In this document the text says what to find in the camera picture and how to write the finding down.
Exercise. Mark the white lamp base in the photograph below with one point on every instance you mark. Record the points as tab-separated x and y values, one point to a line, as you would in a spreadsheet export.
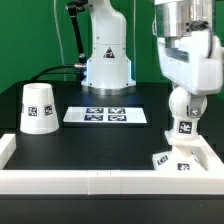
186	154

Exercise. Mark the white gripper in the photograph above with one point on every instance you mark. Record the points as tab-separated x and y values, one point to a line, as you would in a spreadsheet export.
190	67

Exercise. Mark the white lamp shade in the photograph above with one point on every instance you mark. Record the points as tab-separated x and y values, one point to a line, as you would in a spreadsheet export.
38	114

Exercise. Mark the white marker tag sheet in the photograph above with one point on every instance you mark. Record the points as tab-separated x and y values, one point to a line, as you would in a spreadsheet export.
110	115

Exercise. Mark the white U-shaped border fence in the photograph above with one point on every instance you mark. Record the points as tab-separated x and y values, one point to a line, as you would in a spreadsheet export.
62	182

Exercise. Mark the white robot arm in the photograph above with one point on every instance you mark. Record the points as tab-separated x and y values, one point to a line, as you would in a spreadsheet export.
108	68

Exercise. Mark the white lamp bulb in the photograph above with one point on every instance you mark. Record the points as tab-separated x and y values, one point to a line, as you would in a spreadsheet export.
184	127

